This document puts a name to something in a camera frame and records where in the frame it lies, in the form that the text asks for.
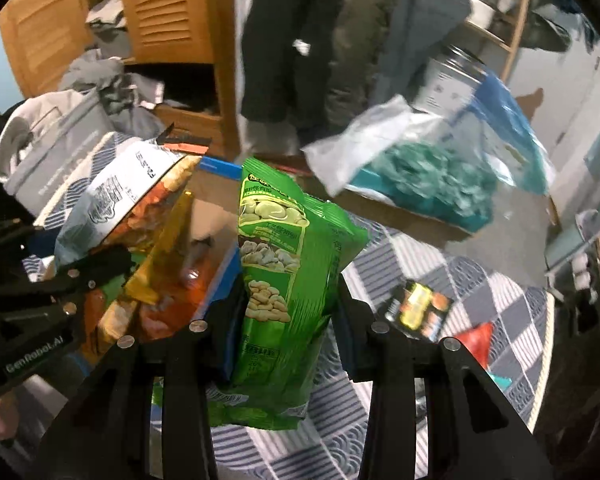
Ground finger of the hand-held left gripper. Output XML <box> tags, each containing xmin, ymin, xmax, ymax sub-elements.
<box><xmin>0</xmin><ymin>246</ymin><xmax>133</xmax><ymax>322</ymax></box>

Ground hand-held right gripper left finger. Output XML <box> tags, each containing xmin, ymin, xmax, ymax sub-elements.
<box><xmin>30</xmin><ymin>284</ymin><xmax>247</xmax><ymax>480</ymax></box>

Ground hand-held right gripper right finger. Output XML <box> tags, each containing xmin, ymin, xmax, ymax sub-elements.
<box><xmin>332</xmin><ymin>275</ymin><xmax>556</xmax><ymax>480</ymax></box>

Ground yellow popcorn snack packet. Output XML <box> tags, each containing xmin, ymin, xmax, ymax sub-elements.
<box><xmin>95</xmin><ymin>295</ymin><xmax>146</xmax><ymax>348</ymax></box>

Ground orange snack packet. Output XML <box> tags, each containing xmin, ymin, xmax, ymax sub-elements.
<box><xmin>140</xmin><ymin>255</ymin><xmax>222</xmax><ymax>342</ymax></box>

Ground long yellow snack packet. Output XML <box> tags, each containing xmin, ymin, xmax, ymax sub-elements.
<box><xmin>125</xmin><ymin>190</ymin><xmax>197</xmax><ymax>307</ymax></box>

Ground white-backed snack packet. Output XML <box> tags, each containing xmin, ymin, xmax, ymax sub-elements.
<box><xmin>55</xmin><ymin>124</ymin><xmax>213</xmax><ymax>271</ymax></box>

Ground green bean snack packet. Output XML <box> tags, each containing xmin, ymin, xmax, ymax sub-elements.
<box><xmin>207</xmin><ymin>157</ymin><xmax>370</xmax><ymax>431</ymax></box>

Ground blue-rimmed cardboard box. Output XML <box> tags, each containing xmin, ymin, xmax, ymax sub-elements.
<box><xmin>22</xmin><ymin>155</ymin><xmax>247</xmax><ymax>381</ymax></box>

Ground black burger-print snack packet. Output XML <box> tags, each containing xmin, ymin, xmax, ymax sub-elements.
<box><xmin>382</xmin><ymin>282</ymin><xmax>453</xmax><ymax>343</ymax></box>

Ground navy white patterned tablecloth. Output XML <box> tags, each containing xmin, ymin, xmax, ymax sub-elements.
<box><xmin>35</xmin><ymin>132</ymin><xmax>556</xmax><ymax>480</ymax></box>

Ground grey tote bag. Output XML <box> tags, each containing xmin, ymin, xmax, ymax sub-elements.
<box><xmin>0</xmin><ymin>89</ymin><xmax>116</xmax><ymax>211</ymax></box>

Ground red snack packet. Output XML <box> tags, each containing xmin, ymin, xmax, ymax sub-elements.
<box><xmin>452</xmin><ymin>321</ymin><xmax>495</xmax><ymax>373</ymax></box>

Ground brown cardboard carton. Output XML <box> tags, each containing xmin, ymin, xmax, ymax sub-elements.
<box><xmin>275</xmin><ymin>155</ymin><xmax>476</xmax><ymax>242</ymax></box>

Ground grey clothes pile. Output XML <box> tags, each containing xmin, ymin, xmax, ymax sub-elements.
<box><xmin>57</xmin><ymin>52</ymin><xmax>166</xmax><ymax>136</ymax></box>

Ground white shirt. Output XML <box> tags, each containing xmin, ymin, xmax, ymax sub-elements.
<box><xmin>232</xmin><ymin>110</ymin><xmax>303</xmax><ymax>157</ymax></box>

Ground white plastic bag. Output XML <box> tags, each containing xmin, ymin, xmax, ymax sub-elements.
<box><xmin>300</xmin><ymin>95</ymin><xmax>451</xmax><ymax>196</ymax></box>

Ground grey white clothes in wardrobe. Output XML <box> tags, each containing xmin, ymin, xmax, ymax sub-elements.
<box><xmin>82</xmin><ymin>0</ymin><xmax>133</xmax><ymax>58</ymax></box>

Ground shoe rack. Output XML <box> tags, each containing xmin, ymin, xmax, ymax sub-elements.
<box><xmin>545</xmin><ymin>195</ymin><xmax>600</xmax><ymax>311</ymax></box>

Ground wooden louvered wardrobe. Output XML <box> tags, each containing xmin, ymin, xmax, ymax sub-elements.
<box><xmin>0</xmin><ymin>0</ymin><xmax>241</xmax><ymax>161</ymax></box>

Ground white patterned storage box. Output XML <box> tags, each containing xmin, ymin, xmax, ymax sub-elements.
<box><xmin>415</xmin><ymin>57</ymin><xmax>486</xmax><ymax>116</ymax></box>

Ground blue plastic bag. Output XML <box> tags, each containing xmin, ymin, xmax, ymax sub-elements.
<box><xmin>450</xmin><ymin>70</ymin><xmax>556</xmax><ymax>196</ymax></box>

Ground black coat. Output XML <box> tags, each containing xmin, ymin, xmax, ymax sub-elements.
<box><xmin>235</xmin><ymin>0</ymin><xmax>341</xmax><ymax>126</ymax></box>

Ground metal pot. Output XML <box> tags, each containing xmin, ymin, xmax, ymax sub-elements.
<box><xmin>440</xmin><ymin>42</ymin><xmax>487</xmax><ymax>70</ymax></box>

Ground olive jacket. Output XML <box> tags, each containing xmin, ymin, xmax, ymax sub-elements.
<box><xmin>325</xmin><ymin>0</ymin><xmax>411</xmax><ymax>111</ymax></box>

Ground grey-blue coat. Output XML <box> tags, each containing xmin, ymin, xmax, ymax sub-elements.
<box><xmin>370</xmin><ymin>0</ymin><xmax>476</xmax><ymax>106</ymax></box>

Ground wooden ladder shelf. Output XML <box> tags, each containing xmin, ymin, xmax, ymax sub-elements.
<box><xmin>467</xmin><ymin>0</ymin><xmax>531</xmax><ymax>83</ymax></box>

